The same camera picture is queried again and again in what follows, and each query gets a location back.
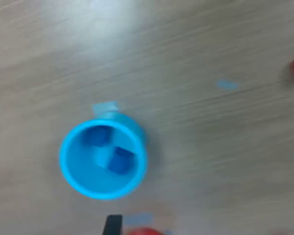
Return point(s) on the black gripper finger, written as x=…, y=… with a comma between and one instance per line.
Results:
x=114, y=226

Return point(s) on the small blue cube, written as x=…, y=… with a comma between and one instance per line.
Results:
x=120, y=160
x=96, y=135

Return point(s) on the red plastic bin cup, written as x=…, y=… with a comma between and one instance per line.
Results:
x=143, y=231

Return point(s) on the blue plastic bin cup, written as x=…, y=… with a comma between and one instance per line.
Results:
x=88, y=181

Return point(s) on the blue tape mark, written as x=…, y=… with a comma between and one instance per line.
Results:
x=227, y=84
x=138, y=219
x=104, y=107

